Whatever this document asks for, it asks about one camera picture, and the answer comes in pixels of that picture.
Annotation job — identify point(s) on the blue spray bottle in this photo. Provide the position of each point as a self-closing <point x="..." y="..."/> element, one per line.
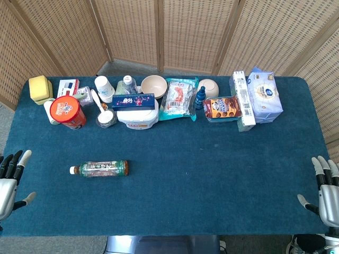
<point x="200" y="99"/>

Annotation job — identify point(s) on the overturned beige bowl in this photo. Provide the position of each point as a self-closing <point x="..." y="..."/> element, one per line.
<point x="210" y="87"/>

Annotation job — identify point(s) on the small purple packet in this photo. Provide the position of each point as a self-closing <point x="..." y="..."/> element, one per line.
<point x="86" y="92"/>

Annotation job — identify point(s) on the woven rattan folding screen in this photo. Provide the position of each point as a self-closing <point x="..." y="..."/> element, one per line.
<point x="190" y="31"/>

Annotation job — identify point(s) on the pale green white roll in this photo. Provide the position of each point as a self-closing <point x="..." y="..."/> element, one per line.
<point x="48" y="112"/>

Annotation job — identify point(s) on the large white blue tissue pack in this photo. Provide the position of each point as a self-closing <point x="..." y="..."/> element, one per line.
<point x="265" y="98"/>

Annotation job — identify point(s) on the stack of white paper cups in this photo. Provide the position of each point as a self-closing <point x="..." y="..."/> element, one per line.
<point x="103" y="87"/>

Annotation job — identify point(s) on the yellow sponge block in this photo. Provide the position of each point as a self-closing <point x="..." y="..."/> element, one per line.
<point x="39" y="86"/>

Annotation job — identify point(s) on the black white sneaker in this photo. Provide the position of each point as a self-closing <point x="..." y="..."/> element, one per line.
<point x="294" y="246"/>

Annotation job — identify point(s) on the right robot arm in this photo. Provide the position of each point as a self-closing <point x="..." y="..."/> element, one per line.
<point x="332" y="244"/>

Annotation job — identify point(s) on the blue table cloth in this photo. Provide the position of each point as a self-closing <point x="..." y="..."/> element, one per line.
<point x="172" y="185"/>

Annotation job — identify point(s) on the white plastic tub with label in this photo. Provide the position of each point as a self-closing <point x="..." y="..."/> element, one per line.
<point x="136" y="119"/>

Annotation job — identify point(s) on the green tea bottle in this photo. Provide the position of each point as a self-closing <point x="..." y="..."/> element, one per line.
<point x="103" y="168"/>

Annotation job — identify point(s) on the white ceramic spoon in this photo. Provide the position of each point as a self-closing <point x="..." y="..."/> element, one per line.
<point x="102" y="112"/>

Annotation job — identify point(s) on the brown chocolate cookie pack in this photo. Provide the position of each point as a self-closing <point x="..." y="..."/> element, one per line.
<point x="223" y="107"/>

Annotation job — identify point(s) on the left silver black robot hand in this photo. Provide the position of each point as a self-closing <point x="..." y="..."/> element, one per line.
<point x="6" y="190"/>

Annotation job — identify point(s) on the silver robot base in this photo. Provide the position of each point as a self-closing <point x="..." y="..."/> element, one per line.
<point x="161" y="244"/>

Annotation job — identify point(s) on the small red white box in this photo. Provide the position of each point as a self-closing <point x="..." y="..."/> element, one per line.
<point x="67" y="86"/>

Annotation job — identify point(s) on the long white carton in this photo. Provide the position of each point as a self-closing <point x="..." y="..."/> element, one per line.
<point x="243" y="100"/>

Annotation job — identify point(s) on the clear teal snack bag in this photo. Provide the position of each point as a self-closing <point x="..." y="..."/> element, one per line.
<point x="176" y="100"/>

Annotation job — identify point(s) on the small patterned bowl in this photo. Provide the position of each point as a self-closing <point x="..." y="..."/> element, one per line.
<point x="112" y="121"/>

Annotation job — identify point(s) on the orange instant noodle cup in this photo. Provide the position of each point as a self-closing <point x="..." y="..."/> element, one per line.
<point x="67" y="111"/>

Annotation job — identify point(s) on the clear water bottle white cap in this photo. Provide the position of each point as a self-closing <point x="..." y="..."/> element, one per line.
<point x="127" y="84"/>

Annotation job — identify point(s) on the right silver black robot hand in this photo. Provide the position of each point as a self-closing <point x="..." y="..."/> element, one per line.
<point x="328" y="201"/>

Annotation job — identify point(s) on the long navy blue box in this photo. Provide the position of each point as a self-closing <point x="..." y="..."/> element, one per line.
<point x="133" y="101"/>

